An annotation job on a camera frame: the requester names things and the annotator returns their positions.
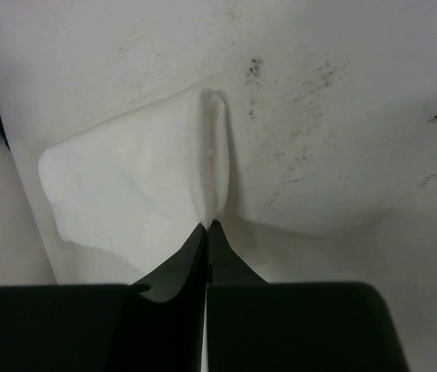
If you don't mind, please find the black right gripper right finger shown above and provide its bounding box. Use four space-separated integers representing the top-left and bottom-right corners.
206 221 409 371

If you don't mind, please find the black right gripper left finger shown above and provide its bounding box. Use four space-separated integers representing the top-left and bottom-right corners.
0 226 207 371

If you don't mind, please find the white tank top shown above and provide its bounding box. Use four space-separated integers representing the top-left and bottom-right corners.
38 88 359 286

